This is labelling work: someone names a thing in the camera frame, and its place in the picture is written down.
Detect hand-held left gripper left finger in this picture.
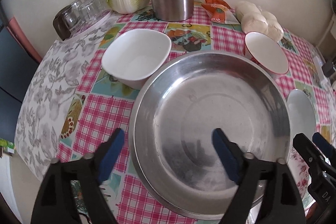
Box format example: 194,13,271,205
30,128,125,224

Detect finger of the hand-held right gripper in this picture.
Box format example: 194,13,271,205
312,132,336,165
293,133,332,184

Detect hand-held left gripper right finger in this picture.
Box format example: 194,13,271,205
212,128,307,224

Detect pink floral plate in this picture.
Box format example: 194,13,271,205
252,147,315,215

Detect plain white plate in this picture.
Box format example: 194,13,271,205
287,89,317,138

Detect white square bowl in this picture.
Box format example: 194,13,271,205
101,29,172,90

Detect pink checked tablecloth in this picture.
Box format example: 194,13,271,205
56,1,332,224

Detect grey plastic object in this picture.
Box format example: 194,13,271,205
314,55,336,88

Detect grey floral cloth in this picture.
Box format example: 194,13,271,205
14,10,121,182

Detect red-rimmed white bowl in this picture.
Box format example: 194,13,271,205
245,31,290,75

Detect green packet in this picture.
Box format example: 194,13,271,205
0,138,17,157

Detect white round tray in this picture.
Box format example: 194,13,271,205
64,12,114,41

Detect dark blue panel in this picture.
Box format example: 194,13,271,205
0,21,40,132

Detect bag of white buns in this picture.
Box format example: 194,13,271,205
235,1,284,42

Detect brown-lidded glass pitcher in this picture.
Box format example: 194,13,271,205
52,5,82,41

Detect orange snack packet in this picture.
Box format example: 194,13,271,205
203,0,231,9
202,3,240,24

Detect pink board edge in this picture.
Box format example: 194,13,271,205
10,16,42,62

